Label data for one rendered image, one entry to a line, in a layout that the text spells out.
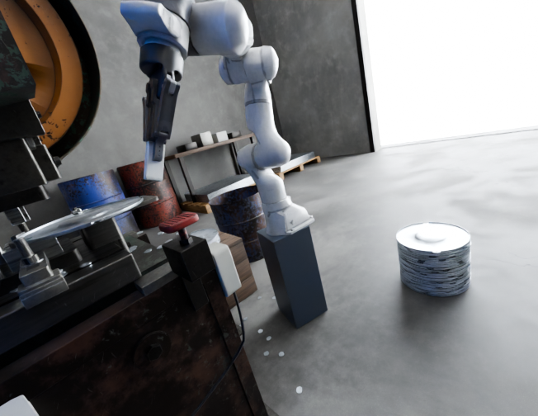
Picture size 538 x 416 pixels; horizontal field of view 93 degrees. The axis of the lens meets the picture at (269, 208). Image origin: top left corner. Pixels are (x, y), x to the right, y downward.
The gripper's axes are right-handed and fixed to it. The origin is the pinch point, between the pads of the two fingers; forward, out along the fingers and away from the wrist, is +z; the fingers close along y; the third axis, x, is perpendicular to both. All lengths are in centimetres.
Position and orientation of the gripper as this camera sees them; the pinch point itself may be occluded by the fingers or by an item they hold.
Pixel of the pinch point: (154, 162)
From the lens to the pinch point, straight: 52.6
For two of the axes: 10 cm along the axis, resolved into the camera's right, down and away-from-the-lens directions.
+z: -0.7, 10.0, -0.1
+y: -6.8, -0.4, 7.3
